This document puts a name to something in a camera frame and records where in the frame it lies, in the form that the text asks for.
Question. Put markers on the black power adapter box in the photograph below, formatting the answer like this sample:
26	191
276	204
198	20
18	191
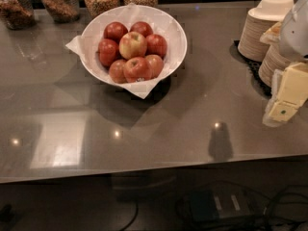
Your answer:
219	204

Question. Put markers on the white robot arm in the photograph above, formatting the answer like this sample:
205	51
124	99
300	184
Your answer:
293	43

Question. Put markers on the red apple front centre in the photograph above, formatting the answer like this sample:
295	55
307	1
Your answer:
137	69

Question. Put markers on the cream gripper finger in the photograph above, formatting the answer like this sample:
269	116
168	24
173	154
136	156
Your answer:
272	34
289	92

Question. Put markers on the black rubber mat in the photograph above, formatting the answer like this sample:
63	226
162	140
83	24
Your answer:
256	81

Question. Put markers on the glass jar brown granola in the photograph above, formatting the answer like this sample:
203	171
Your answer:
62	11

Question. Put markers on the red apple back left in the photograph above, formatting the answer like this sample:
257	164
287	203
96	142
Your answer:
115	31

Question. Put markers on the red apple front right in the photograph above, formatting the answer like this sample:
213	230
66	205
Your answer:
156	64

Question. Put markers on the back stack paper bowls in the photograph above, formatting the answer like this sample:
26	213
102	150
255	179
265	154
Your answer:
258	20

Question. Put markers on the front stack paper bowls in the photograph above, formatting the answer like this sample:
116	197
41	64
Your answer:
273	60

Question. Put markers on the red apple back right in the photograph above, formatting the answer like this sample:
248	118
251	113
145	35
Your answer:
142	28

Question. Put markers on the white paper napkin liner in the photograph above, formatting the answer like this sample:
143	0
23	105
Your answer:
141	89

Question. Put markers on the red apple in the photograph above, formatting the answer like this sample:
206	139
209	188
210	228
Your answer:
137	69
142	28
156	64
115	31
116	71
156	44
108	51

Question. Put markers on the stack paper bowls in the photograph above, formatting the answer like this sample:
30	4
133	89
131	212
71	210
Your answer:
273	60
258	20

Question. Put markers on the white ceramic bowl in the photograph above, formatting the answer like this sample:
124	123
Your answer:
166	29

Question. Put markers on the glass jar dark granola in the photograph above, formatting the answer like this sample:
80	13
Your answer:
17	14

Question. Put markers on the red apple front left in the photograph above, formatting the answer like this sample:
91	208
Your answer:
116	71

